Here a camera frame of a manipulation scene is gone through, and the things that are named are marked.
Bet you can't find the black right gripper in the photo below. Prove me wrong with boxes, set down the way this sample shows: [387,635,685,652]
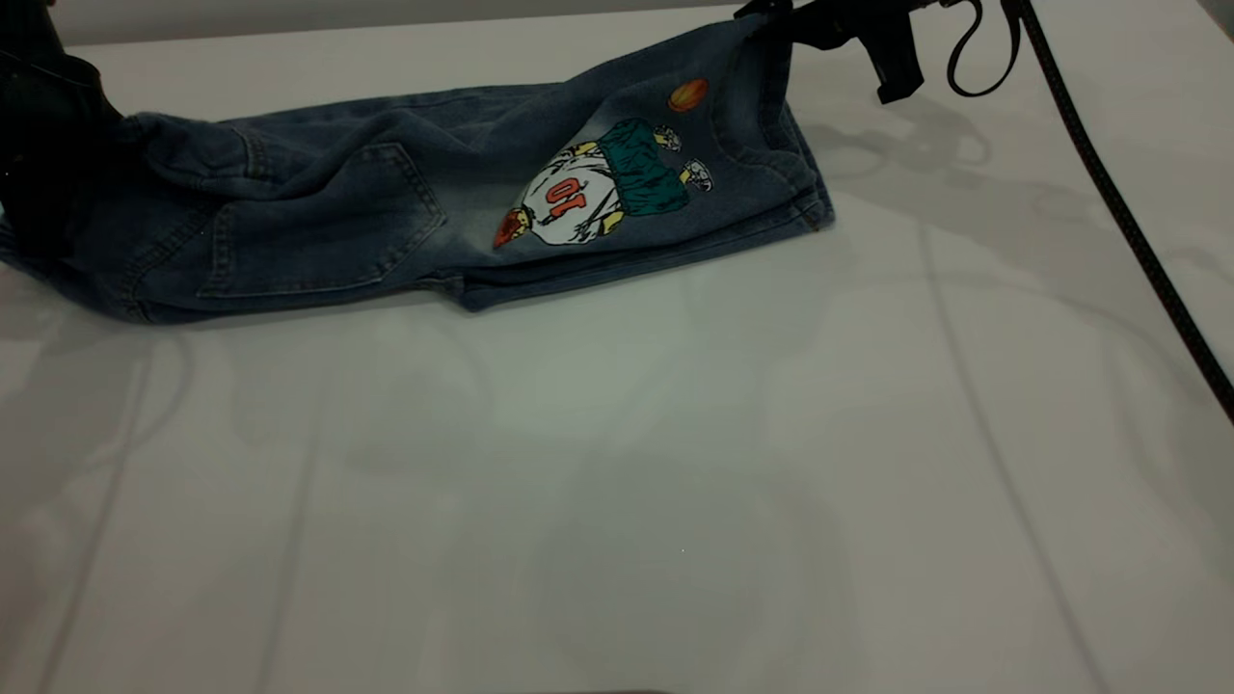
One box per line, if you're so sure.
[735,0,912,49]

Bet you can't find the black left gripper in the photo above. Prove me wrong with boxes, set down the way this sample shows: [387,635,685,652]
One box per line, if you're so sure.
[0,53,124,259]

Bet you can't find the blue denim kids pants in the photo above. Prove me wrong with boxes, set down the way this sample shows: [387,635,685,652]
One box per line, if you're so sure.
[0,12,836,324]

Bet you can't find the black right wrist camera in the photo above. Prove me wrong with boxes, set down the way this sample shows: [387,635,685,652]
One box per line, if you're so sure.
[861,21,926,105]

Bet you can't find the thick black braided cable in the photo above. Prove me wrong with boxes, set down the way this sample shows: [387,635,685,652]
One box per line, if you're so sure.
[1003,0,1234,425]

